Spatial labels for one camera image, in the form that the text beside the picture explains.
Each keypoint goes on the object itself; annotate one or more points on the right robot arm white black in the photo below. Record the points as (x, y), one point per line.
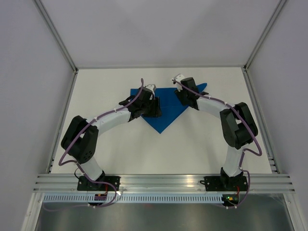
(238, 127)

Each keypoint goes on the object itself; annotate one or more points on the left aluminium frame post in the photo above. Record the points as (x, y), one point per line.
(73, 74)

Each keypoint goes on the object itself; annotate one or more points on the white slotted cable duct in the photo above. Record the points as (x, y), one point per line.
(134, 198)

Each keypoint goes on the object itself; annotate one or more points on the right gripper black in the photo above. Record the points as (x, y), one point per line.
(180, 92)

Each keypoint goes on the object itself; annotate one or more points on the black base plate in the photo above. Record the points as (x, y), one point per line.
(214, 184)
(103, 183)

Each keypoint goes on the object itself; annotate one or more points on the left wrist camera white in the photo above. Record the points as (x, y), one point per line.
(152, 89)

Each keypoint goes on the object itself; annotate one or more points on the aluminium front rail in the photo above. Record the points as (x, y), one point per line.
(178, 183)

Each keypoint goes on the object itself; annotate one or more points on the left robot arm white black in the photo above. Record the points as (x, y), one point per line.
(80, 139)

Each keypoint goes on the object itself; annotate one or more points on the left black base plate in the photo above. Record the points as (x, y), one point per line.
(103, 183)

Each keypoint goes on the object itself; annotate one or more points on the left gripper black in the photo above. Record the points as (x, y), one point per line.
(156, 104)

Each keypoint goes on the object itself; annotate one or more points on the blue cloth napkin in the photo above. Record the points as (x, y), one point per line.
(171, 109)

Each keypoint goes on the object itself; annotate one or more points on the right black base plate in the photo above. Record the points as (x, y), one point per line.
(214, 184)

